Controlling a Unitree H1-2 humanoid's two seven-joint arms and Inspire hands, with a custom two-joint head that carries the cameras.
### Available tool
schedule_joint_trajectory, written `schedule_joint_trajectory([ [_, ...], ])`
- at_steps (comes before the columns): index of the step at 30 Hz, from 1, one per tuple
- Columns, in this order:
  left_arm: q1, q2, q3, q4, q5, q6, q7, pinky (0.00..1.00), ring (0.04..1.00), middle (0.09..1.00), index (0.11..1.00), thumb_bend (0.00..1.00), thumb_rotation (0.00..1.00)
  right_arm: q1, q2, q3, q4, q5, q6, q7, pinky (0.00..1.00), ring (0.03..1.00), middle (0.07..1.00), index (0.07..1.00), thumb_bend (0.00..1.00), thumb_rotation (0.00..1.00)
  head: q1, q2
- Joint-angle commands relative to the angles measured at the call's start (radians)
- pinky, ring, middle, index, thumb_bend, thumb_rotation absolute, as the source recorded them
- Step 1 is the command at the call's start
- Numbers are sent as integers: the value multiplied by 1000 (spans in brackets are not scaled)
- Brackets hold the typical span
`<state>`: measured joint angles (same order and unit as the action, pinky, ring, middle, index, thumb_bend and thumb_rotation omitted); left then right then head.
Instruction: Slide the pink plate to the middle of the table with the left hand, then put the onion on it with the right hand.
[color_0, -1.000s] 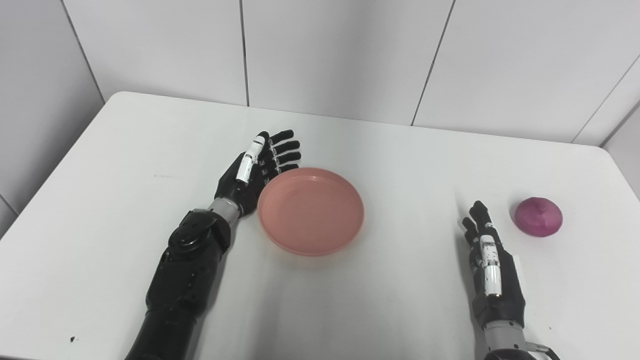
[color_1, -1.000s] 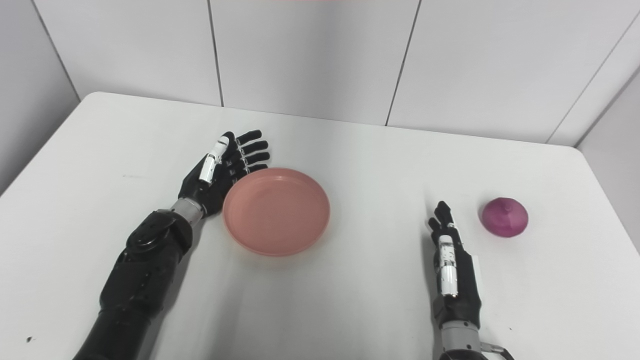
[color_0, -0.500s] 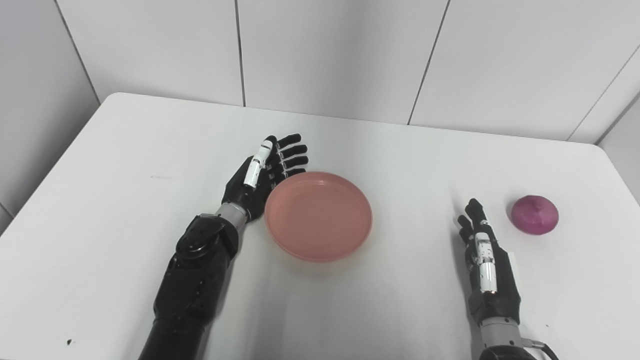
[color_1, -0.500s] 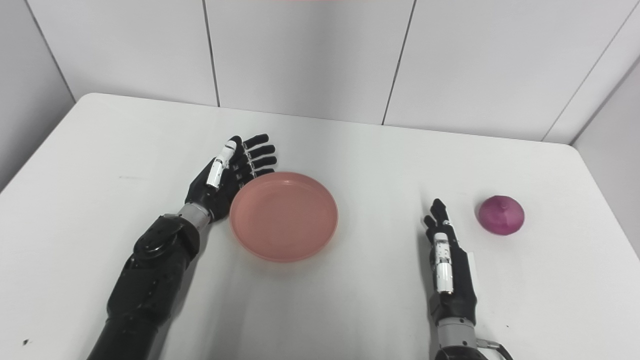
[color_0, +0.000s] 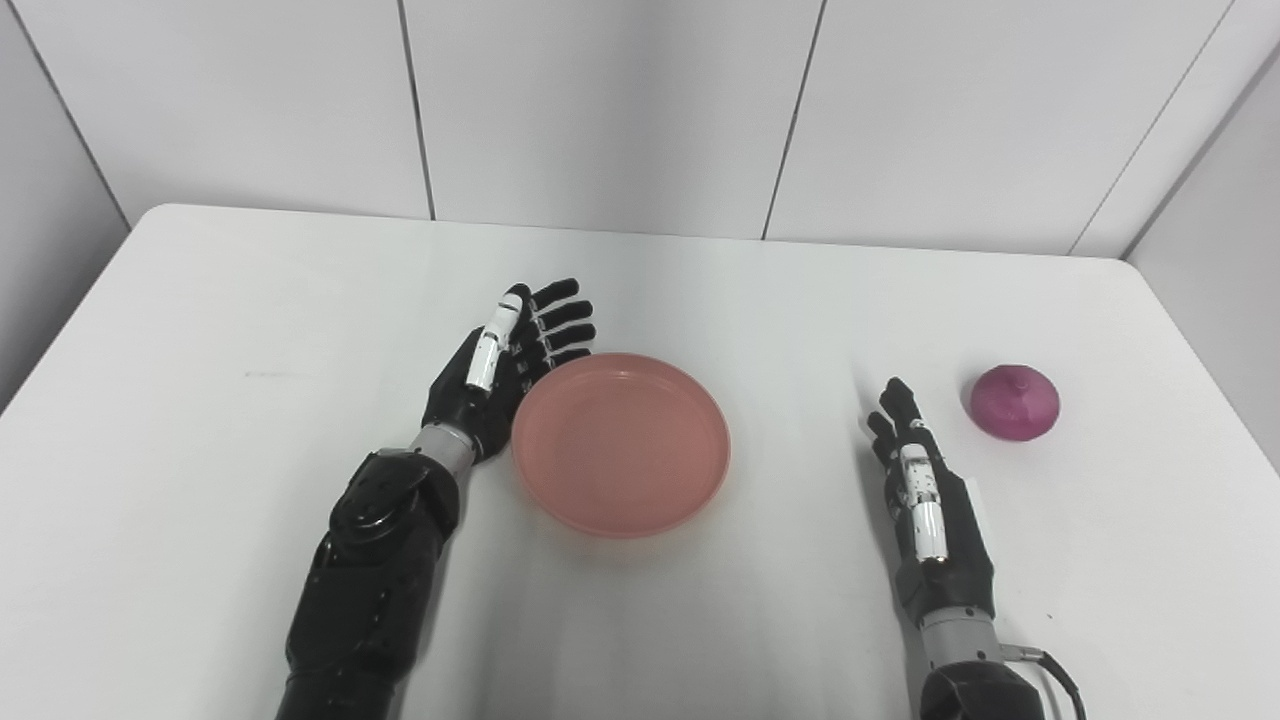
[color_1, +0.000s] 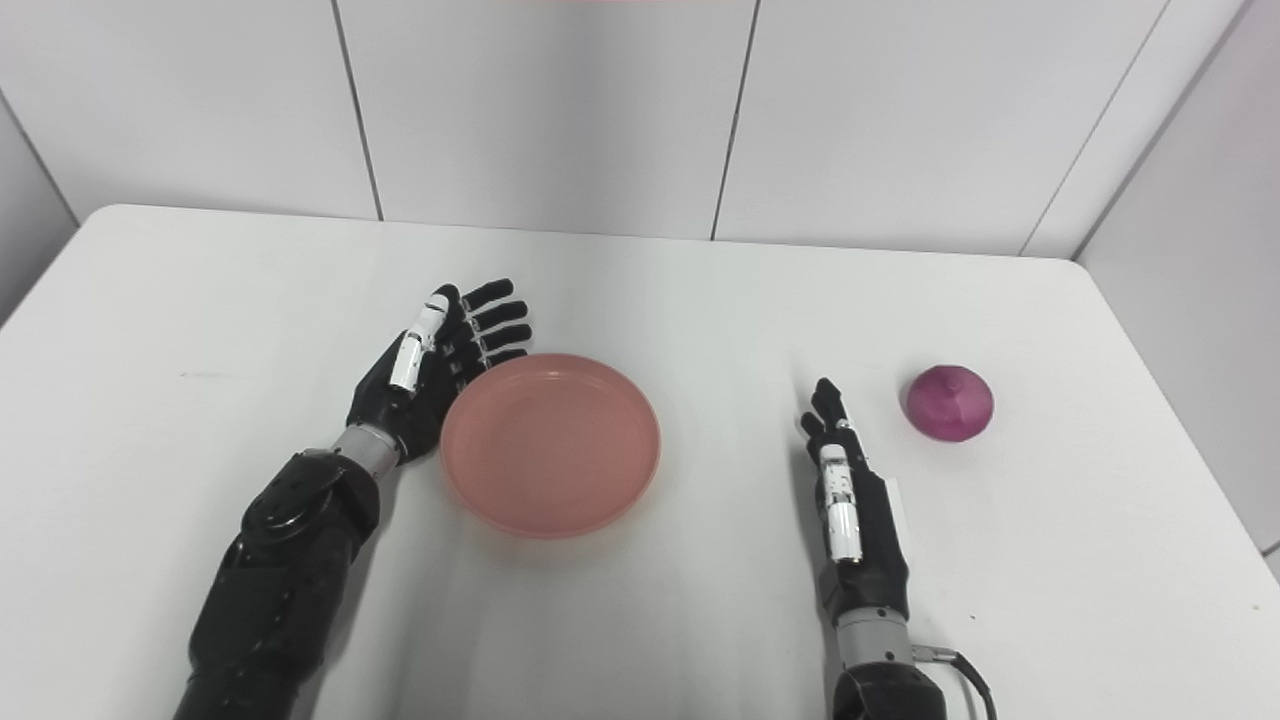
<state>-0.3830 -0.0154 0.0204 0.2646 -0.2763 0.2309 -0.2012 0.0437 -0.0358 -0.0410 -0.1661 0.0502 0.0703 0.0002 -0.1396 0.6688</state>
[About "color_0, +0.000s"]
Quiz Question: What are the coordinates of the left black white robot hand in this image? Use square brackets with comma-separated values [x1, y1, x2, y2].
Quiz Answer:
[422, 278, 598, 464]

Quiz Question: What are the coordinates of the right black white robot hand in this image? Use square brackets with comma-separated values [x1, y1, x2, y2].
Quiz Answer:
[866, 377, 997, 627]

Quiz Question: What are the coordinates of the pink round plate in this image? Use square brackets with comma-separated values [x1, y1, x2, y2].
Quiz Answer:
[511, 352, 732, 540]

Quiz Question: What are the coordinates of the purple red onion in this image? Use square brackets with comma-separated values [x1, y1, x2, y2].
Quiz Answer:
[969, 364, 1061, 442]

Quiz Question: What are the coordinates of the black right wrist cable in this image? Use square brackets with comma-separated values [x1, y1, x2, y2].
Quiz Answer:
[1003, 644, 1089, 720]

